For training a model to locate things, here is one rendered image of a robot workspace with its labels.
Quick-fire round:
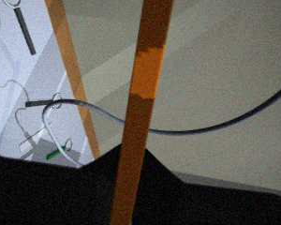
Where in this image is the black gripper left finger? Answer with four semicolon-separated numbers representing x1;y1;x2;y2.
0;143;121;225

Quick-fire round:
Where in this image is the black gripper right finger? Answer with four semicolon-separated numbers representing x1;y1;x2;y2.
131;148;281;225

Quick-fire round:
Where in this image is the orange handle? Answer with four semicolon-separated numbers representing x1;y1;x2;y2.
110;0;173;225

